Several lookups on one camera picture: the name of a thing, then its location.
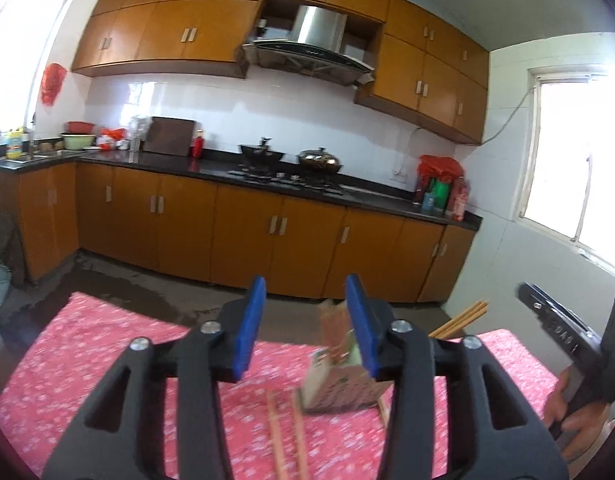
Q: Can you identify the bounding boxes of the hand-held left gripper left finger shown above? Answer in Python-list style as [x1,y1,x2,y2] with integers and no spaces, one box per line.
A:
[42,275,267,480]

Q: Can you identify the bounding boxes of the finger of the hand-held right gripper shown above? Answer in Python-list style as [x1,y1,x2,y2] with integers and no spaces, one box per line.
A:
[516,283,551,321]

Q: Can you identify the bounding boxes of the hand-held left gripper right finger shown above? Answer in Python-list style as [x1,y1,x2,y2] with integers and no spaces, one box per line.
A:
[344,273,571,480]

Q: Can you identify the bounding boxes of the green perforated chopstick holder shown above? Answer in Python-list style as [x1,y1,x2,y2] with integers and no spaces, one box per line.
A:
[300,299,394,415]

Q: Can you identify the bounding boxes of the bundle wooden chopsticks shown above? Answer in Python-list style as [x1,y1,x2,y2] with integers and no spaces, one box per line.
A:
[432,305,489,336]

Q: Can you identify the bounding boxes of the person's right hand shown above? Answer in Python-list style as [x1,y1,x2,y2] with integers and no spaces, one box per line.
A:
[542,366,614,464]

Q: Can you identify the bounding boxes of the wooden base cabinets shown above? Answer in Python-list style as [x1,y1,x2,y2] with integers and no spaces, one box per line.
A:
[0,160,476,304]

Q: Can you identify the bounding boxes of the tall red bottles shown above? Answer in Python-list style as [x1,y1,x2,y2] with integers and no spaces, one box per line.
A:
[451,176,471,221]

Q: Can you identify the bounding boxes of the green box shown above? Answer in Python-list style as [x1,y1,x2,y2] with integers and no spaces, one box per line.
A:
[430,177,453,212]

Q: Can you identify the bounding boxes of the red floral tablecloth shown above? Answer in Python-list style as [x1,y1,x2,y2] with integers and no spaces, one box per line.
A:
[0,291,568,480]

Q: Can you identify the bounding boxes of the black gas stove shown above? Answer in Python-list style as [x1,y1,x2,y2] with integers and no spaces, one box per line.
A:
[228,167,346,196]

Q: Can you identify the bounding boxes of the wok with metal lid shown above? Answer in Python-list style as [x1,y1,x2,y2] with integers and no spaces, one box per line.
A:
[298,147,345,175]

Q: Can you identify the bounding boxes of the black wok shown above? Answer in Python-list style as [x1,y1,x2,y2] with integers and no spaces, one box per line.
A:
[239,136,286,170]

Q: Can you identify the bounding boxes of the black kitchen countertop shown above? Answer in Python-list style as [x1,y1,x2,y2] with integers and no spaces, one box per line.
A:
[0,147,483,232]

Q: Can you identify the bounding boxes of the dark wooden cutting board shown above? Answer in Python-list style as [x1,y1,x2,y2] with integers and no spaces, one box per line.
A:
[144,116,197,157]

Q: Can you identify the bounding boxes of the utensil jar with plastic cover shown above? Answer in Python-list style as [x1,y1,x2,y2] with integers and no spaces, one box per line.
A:
[129,116,153,152]

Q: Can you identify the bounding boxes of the red and white plastic bag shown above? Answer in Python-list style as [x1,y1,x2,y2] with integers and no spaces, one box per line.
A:
[98,127,126,151]

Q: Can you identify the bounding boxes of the green basin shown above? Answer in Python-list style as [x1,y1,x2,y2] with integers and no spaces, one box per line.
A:
[61,132,97,151]

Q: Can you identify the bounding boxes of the yellow detergent bottle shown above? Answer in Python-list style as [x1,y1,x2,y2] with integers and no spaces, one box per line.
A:
[6,127,29,159]

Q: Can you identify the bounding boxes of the steel range hood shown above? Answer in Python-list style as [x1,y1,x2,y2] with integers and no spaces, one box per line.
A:
[242,5,377,86]

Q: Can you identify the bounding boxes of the hanging red plastic bag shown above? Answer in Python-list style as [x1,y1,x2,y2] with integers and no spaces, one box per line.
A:
[41,63,67,107]

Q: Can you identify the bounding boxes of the window with white frame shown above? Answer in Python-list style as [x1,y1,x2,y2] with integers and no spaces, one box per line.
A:
[518,64,615,277]
[0,0,74,137]

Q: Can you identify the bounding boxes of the grey wall cable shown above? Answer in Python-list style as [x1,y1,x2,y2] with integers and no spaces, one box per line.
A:
[406,91,531,174]

